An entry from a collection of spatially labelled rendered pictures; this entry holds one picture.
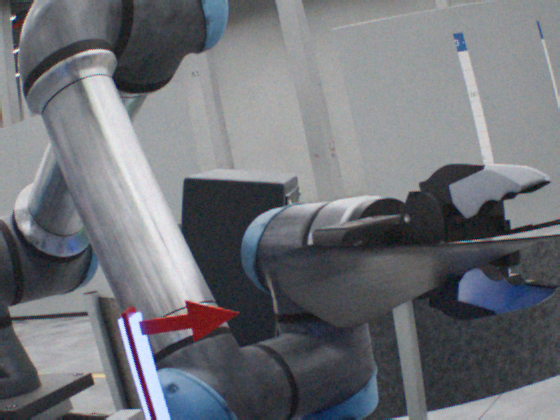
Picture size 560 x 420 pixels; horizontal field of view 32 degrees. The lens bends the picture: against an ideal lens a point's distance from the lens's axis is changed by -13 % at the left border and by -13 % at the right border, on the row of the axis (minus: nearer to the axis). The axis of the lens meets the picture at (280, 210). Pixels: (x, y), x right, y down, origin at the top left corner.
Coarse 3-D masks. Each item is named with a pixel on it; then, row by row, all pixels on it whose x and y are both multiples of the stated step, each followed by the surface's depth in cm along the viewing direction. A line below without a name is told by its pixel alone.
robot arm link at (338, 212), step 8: (336, 200) 84; (344, 200) 83; (352, 200) 82; (360, 200) 81; (368, 200) 82; (328, 208) 83; (336, 208) 82; (344, 208) 81; (352, 208) 81; (320, 216) 83; (328, 216) 82; (336, 216) 81; (344, 216) 80; (312, 224) 83; (320, 224) 82; (328, 224) 81
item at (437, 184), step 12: (444, 168) 70; (456, 168) 69; (468, 168) 68; (480, 168) 67; (432, 180) 71; (444, 180) 70; (456, 180) 69; (432, 192) 72; (444, 192) 70; (444, 204) 71
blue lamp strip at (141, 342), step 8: (136, 320) 58; (136, 328) 58; (136, 336) 58; (144, 336) 59; (136, 344) 58; (144, 344) 59; (144, 352) 58; (144, 360) 58; (152, 360) 59; (144, 368) 58; (152, 368) 59; (152, 376) 58; (152, 384) 58; (152, 392) 58; (160, 392) 59; (152, 400) 58; (160, 400) 59; (160, 408) 58; (160, 416) 58; (168, 416) 60
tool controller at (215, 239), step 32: (192, 192) 115; (224, 192) 115; (256, 192) 115; (288, 192) 121; (192, 224) 116; (224, 224) 115; (224, 256) 116; (224, 288) 116; (256, 288) 116; (256, 320) 116
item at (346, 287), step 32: (544, 224) 56; (288, 256) 49; (320, 256) 49; (352, 256) 49; (384, 256) 50; (416, 256) 51; (448, 256) 55; (480, 256) 61; (288, 288) 58; (320, 288) 59; (352, 288) 61; (384, 288) 63; (416, 288) 66; (352, 320) 68
